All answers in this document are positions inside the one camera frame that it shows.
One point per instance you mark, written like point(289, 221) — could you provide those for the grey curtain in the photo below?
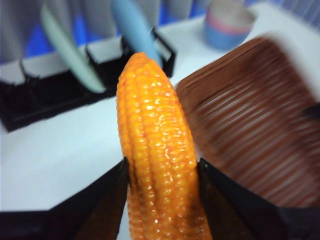
point(95, 15)

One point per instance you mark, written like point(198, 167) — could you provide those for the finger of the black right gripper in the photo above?
point(311, 113)

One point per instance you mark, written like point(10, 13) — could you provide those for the light blue plate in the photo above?
point(135, 27)

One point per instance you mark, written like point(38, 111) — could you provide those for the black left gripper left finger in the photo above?
point(75, 215)

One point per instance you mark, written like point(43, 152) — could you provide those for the brown wicker basket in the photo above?
point(250, 120)

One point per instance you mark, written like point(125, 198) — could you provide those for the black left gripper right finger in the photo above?
point(250, 215)

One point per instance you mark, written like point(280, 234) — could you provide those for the pale green plate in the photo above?
point(72, 57)

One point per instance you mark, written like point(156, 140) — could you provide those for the cream bowl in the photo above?
point(232, 10)

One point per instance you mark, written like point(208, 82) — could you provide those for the pink bowl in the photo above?
point(222, 23)

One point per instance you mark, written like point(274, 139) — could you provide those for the blue bowl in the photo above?
point(222, 40)

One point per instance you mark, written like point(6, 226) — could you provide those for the black dish rack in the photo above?
point(50, 100)

